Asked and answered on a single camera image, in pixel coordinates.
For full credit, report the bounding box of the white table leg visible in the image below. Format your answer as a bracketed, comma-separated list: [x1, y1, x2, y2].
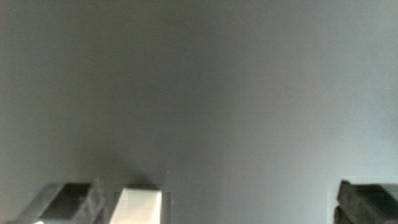
[109, 188, 168, 224]

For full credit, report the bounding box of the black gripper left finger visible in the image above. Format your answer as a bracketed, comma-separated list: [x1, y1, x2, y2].
[12, 179, 108, 224]

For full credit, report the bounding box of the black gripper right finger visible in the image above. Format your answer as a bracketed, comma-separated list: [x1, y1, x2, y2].
[333, 180, 398, 224]

